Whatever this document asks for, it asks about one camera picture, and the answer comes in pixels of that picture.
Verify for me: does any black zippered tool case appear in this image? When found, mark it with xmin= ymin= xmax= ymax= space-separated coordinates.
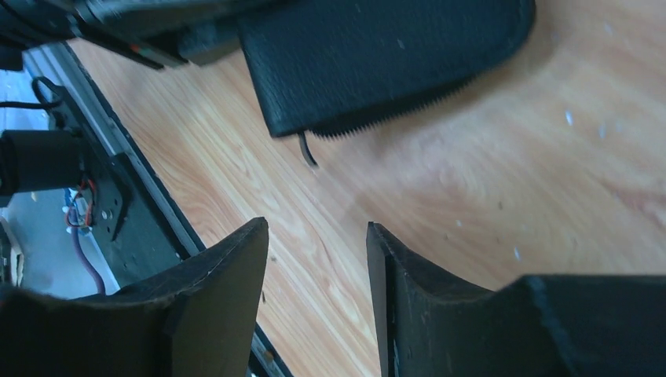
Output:
xmin=238 ymin=0 xmax=536 ymax=167

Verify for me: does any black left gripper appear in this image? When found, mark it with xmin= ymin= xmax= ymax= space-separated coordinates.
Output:
xmin=1 ymin=0 xmax=268 ymax=71

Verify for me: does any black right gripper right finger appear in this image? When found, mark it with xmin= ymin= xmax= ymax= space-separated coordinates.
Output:
xmin=366 ymin=222 xmax=665 ymax=376

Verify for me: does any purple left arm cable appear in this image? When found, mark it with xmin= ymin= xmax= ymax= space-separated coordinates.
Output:
xmin=70 ymin=207 xmax=108 ymax=297

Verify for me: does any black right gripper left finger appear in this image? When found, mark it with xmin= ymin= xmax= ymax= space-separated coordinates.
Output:
xmin=1 ymin=218 xmax=269 ymax=376

